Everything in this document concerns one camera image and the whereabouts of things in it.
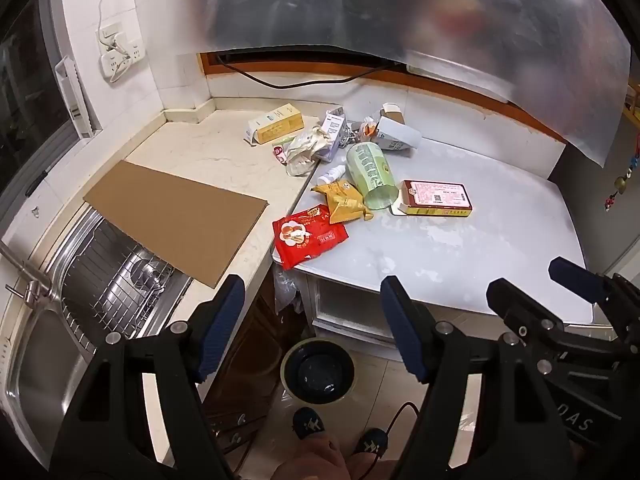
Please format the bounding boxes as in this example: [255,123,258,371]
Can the lavender packet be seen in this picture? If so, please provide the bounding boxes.
[315,137,343,162]

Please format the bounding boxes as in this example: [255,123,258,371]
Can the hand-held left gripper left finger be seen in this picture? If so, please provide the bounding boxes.
[50,275,246,480]

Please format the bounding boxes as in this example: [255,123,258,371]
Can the blue patterned slipper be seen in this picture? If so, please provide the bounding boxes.
[292,407,326,438]
[352,427,388,456]

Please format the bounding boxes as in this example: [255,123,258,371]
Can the torn white carton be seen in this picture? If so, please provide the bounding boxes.
[376,103,422,155]

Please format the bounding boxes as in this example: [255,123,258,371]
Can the aluminium sliding window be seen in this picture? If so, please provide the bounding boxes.
[0,0,103,241]

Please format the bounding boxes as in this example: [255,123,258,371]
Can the yellow toothpaste box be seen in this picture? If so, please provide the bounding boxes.
[244,103,306,145]

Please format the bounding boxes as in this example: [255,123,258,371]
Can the wire dish rack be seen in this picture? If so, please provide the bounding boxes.
[62,220,193,356]

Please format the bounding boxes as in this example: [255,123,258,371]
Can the brown wooden window sill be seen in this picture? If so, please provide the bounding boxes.
[197,50,568,143]

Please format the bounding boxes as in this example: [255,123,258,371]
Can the person's pink trousers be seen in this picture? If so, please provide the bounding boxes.
[272,435,401,480]

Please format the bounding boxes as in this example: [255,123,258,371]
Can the crumpled beige wrapper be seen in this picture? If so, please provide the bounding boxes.
[284,127,326,177]

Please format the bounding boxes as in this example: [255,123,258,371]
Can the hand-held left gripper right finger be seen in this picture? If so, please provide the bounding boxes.
[380,275,569,480]

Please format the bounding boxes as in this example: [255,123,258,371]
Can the thick black cable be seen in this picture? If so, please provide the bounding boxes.
[215,52,401,90]

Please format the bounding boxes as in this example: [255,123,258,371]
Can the steel faucet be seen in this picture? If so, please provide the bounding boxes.
[0,240,53,311]

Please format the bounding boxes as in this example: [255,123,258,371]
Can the translucent plastic sheet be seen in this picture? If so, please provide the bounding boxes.
[165,0,633,168]

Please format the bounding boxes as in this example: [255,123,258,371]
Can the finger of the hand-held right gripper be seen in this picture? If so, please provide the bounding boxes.
[548,256,640,347]
[486,277,628,376]

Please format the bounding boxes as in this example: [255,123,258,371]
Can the brown cardboard sheet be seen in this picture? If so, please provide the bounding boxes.
[82,160,271,289]

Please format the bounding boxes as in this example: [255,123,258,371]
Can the white printed small box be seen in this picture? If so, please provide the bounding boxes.
[320,107,347,142]

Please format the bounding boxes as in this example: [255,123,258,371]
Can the orange white crumpled wrapper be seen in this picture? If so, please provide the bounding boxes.
[347,117,383,148]

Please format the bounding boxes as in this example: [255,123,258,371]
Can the yellow snack packet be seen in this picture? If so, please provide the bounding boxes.
[311,181,363,206]
[326,195,375,224]

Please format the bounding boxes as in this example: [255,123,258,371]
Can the stainless steel sink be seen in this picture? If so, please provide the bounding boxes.
[0,204,193,466]

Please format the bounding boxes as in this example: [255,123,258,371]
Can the white wall socket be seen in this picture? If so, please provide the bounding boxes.
[96,21,127,45]

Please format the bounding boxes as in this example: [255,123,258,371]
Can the green paper cup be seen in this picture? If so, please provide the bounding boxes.
[346,142,398,211]

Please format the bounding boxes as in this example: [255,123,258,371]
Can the clear plastic bag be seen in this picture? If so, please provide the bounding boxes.
[272,265,306,316]

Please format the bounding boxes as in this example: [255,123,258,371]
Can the red snack packet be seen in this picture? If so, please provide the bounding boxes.
[272,204,349,271]

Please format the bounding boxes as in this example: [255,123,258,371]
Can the brown cabinet door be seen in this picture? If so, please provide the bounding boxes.
[202,280,311,466]

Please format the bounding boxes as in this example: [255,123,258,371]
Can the white power strip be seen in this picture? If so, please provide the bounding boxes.
[99,40,147,81]

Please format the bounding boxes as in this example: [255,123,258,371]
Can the thin black cable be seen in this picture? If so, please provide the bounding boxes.
[365,402,419,480]

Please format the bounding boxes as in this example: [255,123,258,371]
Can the dark blue trash bin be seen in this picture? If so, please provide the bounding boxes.
[280,337,357,403]

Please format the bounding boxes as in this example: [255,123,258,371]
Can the hanging beaded ornament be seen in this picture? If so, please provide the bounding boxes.
[602,130,640,213]

